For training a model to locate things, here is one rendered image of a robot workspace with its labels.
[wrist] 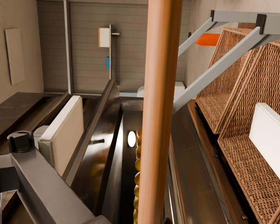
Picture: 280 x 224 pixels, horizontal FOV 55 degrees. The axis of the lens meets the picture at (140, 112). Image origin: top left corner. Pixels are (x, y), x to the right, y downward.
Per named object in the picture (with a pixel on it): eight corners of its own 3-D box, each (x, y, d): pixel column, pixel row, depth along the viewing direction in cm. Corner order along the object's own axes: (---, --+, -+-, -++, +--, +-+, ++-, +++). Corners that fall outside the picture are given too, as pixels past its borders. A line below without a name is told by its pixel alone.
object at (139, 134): (141, 250, 161) (131, 250, 161) (142, 197, 205) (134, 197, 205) (145, 163, 138) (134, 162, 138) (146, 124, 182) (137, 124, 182)
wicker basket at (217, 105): (270, 139, 131) (213, 137, 131) (234, 102, 184) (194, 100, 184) (294, 36, 114) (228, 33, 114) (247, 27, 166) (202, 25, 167)
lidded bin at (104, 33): (111, 27, 752) (101, 26, 753) (109, 27, 712) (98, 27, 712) (111, 46, 769) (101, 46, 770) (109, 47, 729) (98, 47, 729)
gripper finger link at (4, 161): (29, 198, 13) (-33, 196, 13) (61, 146, 18) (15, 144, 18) (25, 173, 12) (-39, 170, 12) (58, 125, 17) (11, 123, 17)
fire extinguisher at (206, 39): (238, 28, 352) (187, 26, 353) (245, 29, 326) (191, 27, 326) (234, 50, 362) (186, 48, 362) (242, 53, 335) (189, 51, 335)
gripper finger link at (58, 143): (56, 189, 15) (42, 188, 15) (84, 131, 21) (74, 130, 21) (51, 141, 14) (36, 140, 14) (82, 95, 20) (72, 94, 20)
